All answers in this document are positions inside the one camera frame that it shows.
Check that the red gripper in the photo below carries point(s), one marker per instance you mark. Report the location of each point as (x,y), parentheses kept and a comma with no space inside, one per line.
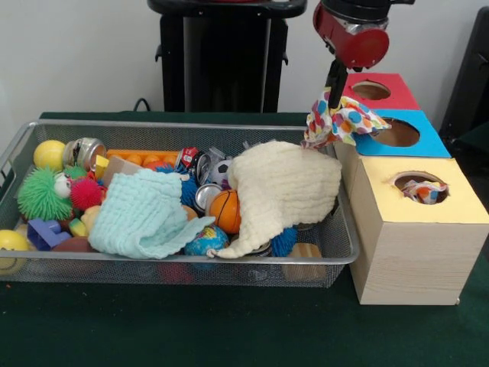
(367,47)

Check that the multicoloured patterned cloth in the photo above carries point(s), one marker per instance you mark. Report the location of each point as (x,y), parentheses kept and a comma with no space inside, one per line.
(424,191)
(344,122)

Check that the cream waffle cloth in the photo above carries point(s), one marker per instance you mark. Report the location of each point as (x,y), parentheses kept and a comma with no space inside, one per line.
(283,187)

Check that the mint waffle cloth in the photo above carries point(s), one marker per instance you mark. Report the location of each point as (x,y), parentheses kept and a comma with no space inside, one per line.
(145,218)

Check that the wooden box with three holes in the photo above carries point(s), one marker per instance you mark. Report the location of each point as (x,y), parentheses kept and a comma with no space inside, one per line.
(412,252)

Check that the shallow clear mesh bin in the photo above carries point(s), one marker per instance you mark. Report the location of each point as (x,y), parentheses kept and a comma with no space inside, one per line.
(153,271)

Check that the small soccer ball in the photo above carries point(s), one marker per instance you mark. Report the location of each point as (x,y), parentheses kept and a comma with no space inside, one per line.
(221,172)

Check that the blue spiky ball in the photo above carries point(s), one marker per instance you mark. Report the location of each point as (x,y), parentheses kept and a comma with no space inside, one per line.
(284,241)

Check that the orange toy basketball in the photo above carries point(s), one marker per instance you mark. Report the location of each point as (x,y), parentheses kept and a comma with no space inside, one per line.
(224,212)

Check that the blue globe ball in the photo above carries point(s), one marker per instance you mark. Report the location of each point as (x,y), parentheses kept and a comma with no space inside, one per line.
(210,241)

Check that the orange toy brick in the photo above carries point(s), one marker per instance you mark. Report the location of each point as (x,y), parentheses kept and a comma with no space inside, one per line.
(141,158)

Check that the crushed silver drink can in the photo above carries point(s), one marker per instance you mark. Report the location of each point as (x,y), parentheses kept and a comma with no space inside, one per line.
(88,150)

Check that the red spiky ball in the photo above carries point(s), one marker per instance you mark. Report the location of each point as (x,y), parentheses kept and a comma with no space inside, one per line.
(86,193)

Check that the yellow ball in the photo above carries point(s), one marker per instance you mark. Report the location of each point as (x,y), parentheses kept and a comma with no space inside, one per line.
(11,245)
(50,154)

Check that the green spiky ball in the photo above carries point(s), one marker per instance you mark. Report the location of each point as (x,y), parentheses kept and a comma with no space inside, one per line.
(40,195)

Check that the purple toy block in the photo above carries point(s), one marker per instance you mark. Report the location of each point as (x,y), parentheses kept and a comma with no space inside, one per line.
(46,233)

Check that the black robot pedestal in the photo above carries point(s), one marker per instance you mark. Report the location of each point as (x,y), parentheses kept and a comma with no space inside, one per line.
(221,61)

